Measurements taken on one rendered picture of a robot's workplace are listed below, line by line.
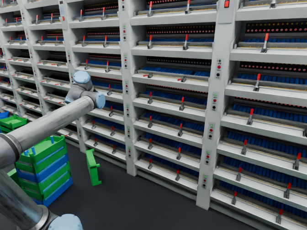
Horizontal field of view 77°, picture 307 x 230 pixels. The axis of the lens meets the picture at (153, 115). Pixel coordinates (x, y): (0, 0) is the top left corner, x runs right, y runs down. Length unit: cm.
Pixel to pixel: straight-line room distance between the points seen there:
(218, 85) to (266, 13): 41
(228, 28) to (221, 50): 11
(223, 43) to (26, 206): 126
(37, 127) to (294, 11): 119
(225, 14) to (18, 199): 131
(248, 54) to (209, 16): 30
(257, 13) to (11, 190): 136
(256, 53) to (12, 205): 133
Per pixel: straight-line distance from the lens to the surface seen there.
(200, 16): 124
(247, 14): 118
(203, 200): 163
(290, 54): 116
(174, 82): 132
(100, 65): 184
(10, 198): 105
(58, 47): 219
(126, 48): 152
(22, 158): 164
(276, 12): 116
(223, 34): 119
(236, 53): 117
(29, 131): 85
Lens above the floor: 119
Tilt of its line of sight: 21 degrees down
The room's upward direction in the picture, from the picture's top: straight up
